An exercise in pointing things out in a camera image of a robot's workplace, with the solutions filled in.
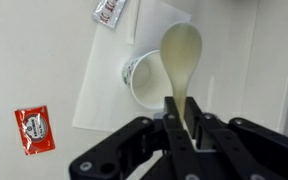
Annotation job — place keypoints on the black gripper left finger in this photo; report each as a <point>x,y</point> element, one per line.
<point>177,150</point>

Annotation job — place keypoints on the red ketchup packet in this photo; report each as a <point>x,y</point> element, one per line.
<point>34,130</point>

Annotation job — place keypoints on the translucent white plastic spoon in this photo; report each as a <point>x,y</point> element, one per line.
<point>181,50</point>

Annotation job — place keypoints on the printed paper cup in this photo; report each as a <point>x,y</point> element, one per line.
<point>147,85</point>

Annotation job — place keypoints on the silver condiment packet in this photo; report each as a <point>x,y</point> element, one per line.
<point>109,12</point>

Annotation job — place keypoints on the white paper stick packet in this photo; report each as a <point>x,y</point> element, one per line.
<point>132,23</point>

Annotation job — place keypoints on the white paper napkin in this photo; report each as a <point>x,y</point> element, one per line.
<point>100,95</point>

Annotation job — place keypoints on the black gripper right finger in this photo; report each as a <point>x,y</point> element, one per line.
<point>250,146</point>

